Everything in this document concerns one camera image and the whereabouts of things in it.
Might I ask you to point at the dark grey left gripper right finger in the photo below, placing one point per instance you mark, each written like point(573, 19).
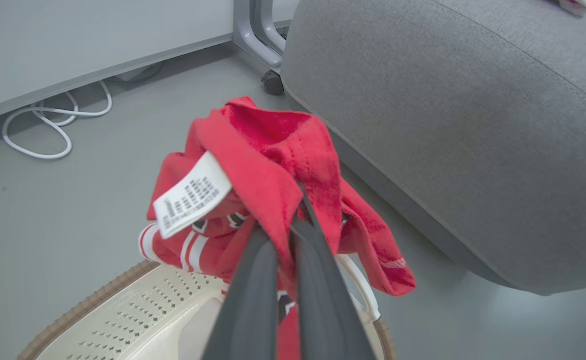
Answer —
point(322, 310)

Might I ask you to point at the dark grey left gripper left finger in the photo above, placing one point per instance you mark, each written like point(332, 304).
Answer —
point(250, 310)

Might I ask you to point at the red garment with label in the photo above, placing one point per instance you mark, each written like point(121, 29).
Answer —
point(273, 165)

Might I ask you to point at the grey upholstered seat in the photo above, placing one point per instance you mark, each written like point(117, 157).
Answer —
point(472, 130)

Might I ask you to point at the colourful cloth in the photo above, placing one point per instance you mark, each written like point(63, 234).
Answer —
point(578, 4)

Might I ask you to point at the beige plastic laundry basket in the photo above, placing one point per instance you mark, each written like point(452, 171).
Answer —
point(143, 320)

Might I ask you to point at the black caster wheel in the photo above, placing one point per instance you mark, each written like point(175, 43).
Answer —
point(273, 83)

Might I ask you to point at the grey metal partition foot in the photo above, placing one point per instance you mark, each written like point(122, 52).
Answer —
point(259, 30)

